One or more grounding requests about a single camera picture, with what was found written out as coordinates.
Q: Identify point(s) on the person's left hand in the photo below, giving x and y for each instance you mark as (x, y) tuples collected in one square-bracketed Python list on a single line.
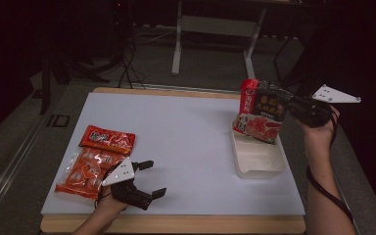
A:
[(111, 202)]

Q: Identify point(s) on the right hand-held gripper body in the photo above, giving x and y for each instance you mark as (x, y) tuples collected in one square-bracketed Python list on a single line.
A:
[(316, 112)]

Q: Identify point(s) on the black metal stand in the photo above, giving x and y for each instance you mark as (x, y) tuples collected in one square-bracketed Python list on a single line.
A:
[(50, 81)]

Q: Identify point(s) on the white plastic storage box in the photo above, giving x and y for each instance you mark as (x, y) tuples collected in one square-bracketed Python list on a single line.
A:
[(258, 160)]

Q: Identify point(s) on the white metal desk frame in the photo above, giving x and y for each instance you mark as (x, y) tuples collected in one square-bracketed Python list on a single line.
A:
[(215, 26)]

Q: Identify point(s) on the white table cover sheet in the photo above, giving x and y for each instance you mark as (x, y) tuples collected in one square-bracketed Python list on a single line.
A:
[(182, 147)]

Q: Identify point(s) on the black tripod stand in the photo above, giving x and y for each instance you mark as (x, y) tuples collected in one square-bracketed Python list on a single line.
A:
[(293, 65)]

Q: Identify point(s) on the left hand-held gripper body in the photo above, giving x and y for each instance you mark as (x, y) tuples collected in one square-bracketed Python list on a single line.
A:
[(124, 186)]

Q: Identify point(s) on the orange-red snack packet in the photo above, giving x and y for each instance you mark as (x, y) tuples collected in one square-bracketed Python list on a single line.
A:
[(109, 138)]

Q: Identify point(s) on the clear bag of orange snacks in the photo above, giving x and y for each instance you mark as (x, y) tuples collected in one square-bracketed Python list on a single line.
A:
[(84, 173)]

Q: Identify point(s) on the red and black soup packet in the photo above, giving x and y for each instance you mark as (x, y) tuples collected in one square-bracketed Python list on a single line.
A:
[(264, 111)]

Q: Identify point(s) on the person's right hand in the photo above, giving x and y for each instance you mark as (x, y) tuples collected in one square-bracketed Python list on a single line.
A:
[(319, 133)]

